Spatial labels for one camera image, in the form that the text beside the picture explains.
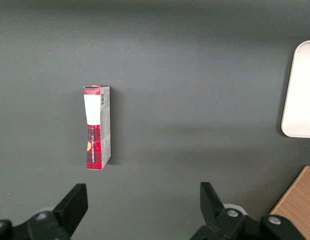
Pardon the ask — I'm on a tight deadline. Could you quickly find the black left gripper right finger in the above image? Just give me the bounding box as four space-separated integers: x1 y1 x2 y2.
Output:
189 181 306 240

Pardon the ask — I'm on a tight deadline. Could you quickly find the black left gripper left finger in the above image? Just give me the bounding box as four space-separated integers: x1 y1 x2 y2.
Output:
0 183 89 240

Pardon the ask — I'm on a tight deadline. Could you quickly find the red plaid shortbread box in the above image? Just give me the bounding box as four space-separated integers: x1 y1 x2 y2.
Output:
82 84 112 171

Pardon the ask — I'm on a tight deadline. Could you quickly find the wooden drawer cabinet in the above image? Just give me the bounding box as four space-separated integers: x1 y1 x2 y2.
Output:
269 164 310 240

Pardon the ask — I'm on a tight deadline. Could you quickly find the white rectangular tray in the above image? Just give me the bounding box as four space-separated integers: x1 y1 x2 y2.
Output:
280 39 310 139

